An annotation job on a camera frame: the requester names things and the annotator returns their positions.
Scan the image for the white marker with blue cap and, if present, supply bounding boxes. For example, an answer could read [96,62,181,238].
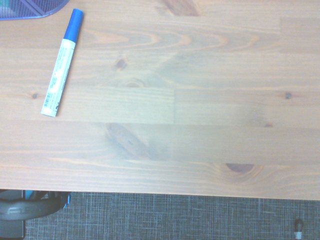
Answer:
[40,8,84,118]

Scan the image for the black and blue headphones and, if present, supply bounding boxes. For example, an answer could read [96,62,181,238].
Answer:
[0,189,72,240]

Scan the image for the purple mesh desk organizer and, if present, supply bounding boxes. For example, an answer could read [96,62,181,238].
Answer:
[0,0,70,21]

